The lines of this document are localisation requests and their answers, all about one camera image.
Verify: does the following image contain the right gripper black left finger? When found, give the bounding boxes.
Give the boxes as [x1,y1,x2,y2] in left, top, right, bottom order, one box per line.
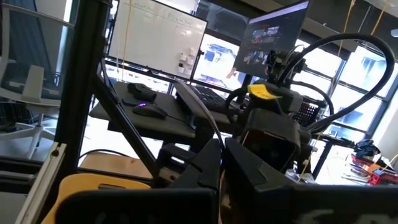
[55,139,223,224]

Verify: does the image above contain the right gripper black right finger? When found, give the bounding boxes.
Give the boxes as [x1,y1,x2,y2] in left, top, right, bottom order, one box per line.
[224,138,398,224]

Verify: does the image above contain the yellow plastic bin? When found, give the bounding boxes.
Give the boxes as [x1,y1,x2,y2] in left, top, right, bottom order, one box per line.
[40,172,153,224]

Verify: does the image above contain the red tool case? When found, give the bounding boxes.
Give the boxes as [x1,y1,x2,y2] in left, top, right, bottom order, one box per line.
[366,167,398,187]

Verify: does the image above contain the black cloth bundle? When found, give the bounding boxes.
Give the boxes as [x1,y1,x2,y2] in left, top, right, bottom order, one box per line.
[353,139,382,160]

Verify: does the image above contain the black mesh basket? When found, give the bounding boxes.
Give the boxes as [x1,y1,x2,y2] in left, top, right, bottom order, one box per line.
[292,99,323,127]

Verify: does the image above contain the black computer mouse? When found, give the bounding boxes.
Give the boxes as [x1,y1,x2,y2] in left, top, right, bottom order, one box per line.
[132,102,169,119]

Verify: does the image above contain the grey desk top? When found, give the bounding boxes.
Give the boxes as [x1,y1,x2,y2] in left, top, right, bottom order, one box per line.
[174,79,249,133]
[88,81,200,140]

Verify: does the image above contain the black pouch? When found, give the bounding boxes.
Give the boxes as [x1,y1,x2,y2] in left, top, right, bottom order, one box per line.
[126,82,158,103]

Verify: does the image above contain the yellow sticky note tag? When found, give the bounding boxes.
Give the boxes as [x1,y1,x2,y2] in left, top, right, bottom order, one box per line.
[247,83,282,101]

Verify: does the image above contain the black computer keyboard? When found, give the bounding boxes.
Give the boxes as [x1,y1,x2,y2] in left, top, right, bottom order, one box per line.
[186,83,242,114]

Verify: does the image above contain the white office chair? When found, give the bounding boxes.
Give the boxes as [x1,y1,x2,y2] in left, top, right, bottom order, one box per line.
[0,2,75,160]

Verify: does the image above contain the large glass window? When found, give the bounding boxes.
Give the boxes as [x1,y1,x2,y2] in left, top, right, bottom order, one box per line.
[102,29,398,147]

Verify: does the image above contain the white whiteboard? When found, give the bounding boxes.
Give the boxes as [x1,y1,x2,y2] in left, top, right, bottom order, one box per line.
[107,0,208,80]

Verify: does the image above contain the black computer monitor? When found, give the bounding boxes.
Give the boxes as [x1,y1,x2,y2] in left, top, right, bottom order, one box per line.
[233,0,312,79]

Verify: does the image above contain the silver metal bracket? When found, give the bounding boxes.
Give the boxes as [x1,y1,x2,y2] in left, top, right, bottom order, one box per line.
[14,141,68,224]

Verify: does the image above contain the black aluminium table frame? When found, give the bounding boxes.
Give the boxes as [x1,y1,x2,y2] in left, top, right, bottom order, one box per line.
[54,0,162,187]

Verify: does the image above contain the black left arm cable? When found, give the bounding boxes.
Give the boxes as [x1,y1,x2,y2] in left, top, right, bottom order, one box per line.
[276,32,396,134]

